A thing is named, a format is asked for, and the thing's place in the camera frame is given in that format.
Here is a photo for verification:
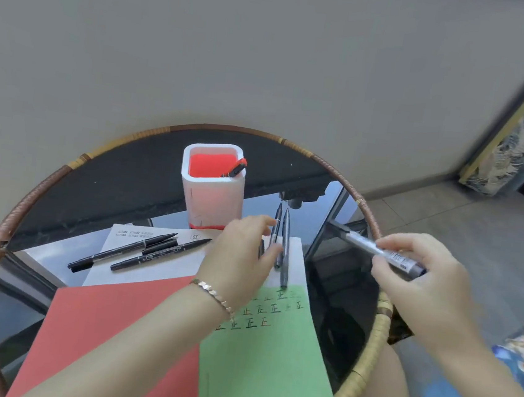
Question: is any person's left hand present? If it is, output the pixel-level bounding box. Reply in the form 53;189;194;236
191;208;287;318

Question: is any person's right hand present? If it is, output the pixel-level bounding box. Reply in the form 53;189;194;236
362;228;490;357

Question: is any silver marker pen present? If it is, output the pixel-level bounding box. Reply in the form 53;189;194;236
335;229;431;281

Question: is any thin grey pen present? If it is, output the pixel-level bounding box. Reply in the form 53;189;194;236
276;208;296;289
268;201;286;271

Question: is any person's left forearm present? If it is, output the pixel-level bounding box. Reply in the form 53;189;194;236
19;265;236;397

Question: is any white pen holder red inside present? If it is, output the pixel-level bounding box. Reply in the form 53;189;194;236
175;139;250;235

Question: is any white paper sheet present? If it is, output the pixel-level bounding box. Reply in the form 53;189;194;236
82;215;310;310

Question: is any red capped pen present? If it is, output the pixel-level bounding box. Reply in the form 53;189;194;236
227;156;248;179

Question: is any black marker pen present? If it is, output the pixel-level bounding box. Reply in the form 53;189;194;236
67;222;179;283
110;228;213;281

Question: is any green paper sheet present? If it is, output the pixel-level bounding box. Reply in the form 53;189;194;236
194;275;346;397

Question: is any person's leg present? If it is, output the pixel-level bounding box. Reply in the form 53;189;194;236
353;339;420;397

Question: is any red paper sheet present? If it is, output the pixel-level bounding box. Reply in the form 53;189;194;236
5;258;212;397

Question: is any gold framed floral picture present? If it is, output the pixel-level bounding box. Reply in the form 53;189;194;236
457;22;524;201

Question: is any gold bracelet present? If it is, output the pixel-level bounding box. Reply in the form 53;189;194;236
186;278;239;317

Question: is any black metal table frame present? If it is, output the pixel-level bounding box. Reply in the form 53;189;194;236
304;183;387;270

